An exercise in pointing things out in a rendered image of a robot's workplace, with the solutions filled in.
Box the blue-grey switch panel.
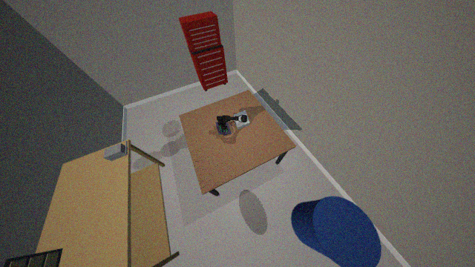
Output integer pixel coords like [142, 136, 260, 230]
[216, 122, 232, 136]

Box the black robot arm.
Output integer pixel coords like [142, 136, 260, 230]
[217, 115, 247, 125]

